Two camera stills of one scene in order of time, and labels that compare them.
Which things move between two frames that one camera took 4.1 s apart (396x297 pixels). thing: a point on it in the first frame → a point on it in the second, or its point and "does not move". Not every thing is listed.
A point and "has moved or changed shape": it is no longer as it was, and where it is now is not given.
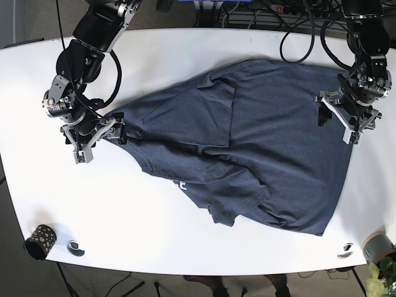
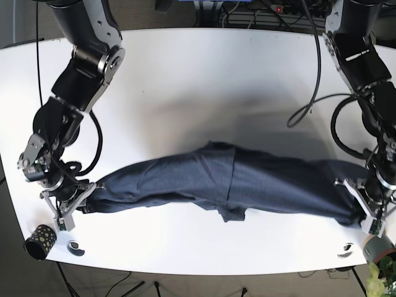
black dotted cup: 40,242 does not move
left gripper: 80,137 → 64,220
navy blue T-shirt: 247,142 has moved or changed shape
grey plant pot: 378,245 does not move
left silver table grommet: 73,248 does not move
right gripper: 354,126 → 373,224
